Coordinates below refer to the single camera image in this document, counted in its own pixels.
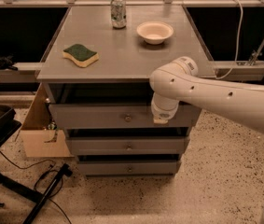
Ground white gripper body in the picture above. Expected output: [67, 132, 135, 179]
[151, 93, 179, 120]

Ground grey top drawer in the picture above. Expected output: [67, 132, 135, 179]
[49, 104, 201, 129]

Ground grey drawer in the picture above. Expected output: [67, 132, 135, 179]
[66, 137, 189, 155]
[49, 104, 201, 129]
[77, 161, 181, 175]

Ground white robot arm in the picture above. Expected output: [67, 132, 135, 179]
[149, 57, 264, 134]

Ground grey middle drawer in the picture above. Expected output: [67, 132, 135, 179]
[66, 137, 189, 155]

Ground grey drawer cabinet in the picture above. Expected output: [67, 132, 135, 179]
[38, 5, 213, 175]

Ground grey bottom drawer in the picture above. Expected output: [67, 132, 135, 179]
[77, 161, 181, 175]

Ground white bowl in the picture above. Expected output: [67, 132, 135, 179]
[136, 21, 174, 45]

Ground green yellow sponge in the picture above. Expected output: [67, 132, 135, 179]
[63, 44, 99, 68]

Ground silver soda can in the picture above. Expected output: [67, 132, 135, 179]
[111, 0, 127, 29]

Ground black stand leg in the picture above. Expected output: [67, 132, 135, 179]
[22, 163, 72, 224]

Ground cardboard box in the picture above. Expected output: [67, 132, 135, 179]
[20, 84, 71, 158]

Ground white cable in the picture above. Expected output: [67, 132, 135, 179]
[215, 0, 244, 80]

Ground metal rail frame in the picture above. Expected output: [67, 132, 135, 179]
[0, 0, 264, 82]

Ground black floor cable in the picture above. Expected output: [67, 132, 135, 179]
[0, 148, 73, 224]

